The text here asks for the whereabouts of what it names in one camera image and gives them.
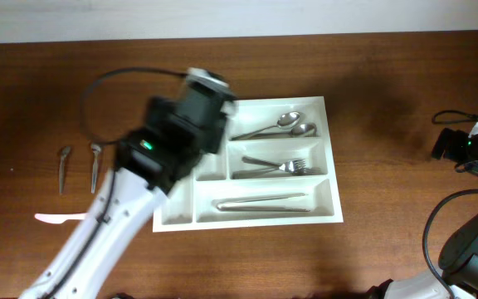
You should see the steel spoon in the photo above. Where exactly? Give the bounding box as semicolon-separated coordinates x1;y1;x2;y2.
253;123;317;139
232;111;301;140

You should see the small steel teaspoon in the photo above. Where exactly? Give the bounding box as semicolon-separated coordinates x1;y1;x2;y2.
90;143;102;194
58;145;72;194

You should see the steel fork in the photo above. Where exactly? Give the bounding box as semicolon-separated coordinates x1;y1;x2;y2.
241;156;305;173
232;168;322;179

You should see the white plastic knife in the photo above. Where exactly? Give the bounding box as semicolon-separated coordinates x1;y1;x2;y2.
34;213;86;224

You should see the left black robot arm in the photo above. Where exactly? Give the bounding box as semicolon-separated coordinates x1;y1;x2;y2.
21;76;236;298

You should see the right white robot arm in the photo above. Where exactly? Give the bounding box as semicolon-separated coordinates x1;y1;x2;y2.
365;112;478;299

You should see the white plastic cutlery tray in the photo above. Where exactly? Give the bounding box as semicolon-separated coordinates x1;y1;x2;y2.
153;96;344;232

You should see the steel fork in tray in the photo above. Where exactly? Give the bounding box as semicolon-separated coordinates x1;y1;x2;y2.
241;156;305;173

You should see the right black cable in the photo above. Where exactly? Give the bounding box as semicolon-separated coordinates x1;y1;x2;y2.
422;109;478;299

